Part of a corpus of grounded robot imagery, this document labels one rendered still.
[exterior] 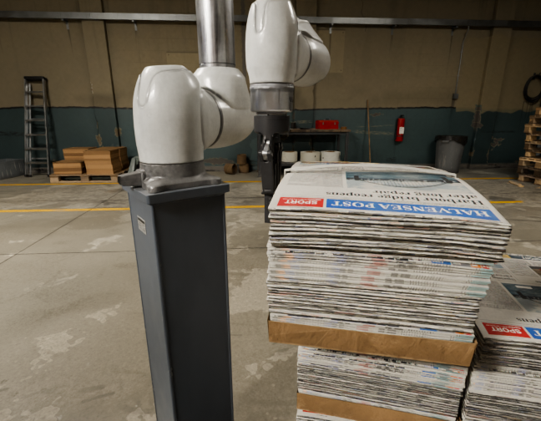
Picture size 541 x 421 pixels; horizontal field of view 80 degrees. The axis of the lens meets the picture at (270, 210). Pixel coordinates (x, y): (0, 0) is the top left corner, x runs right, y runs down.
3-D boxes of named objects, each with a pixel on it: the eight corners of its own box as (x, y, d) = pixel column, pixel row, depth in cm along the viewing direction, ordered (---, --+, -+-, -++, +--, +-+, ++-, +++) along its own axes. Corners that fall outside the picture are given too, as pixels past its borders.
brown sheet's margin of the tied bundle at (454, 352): (282, 282, 64) (282, 263, 63) (438, 296, 59) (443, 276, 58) (267, 342, 50) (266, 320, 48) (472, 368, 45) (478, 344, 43)
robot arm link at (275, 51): (283, 81, 59) (311, 86, 70) (284, -18, 55) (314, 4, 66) (235, 83, 65) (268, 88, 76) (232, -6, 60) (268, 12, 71)
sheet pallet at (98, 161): (134, 174, 666) (131, 145, 650) (119, 182, 587) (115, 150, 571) (73, 174, 658) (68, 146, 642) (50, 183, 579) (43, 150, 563)
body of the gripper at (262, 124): (285, 114, 63) (285, 161, 66) (292, 114, 71) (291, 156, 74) (248, 114, 65) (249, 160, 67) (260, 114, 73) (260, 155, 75)
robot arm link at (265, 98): (297, 86, 70) (296, 115, 71) (256, 87, 72) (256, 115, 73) (290, 82, 61) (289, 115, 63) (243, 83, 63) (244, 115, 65)
